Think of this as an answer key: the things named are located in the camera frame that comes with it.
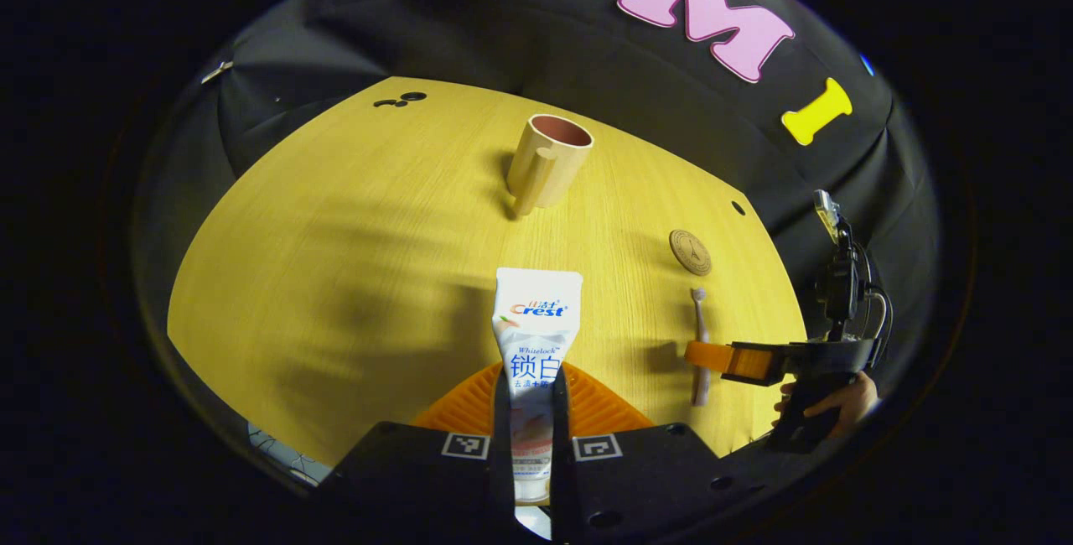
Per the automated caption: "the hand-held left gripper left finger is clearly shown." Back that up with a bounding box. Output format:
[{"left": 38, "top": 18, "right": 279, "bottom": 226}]
[{"left": 323, "top": 361, "right": 514, "bottom": 533}]

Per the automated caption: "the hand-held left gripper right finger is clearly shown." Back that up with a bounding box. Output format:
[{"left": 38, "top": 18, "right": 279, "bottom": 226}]
[{"left": 549, "top": 361, "right": 755, "bottom": 544}]

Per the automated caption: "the white toothbrush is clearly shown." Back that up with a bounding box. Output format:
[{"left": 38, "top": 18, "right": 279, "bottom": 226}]
[{"left": 690, "top": 288, "right": 712, "bottom": 406}]

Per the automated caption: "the white toothpaste tube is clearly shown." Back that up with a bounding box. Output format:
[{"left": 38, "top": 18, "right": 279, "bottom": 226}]
[{"left": 492, "top": 267, "right": 584, "bottom": 504}]

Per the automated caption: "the round brown coaster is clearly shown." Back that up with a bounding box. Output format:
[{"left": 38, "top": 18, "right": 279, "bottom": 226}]
[{"left": 669, "top": 230, "right": 713, "bottom": 277}]

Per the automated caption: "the beige cup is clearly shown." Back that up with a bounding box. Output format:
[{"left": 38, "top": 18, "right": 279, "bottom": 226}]
[{"left": 506, "top": 114, "right": 594, "bottom": 217}]

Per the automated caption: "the black backdrop cloth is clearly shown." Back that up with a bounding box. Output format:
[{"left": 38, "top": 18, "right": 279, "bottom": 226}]
[{"left": 134, "top": 0, "right": 940, "bottom": 412}]

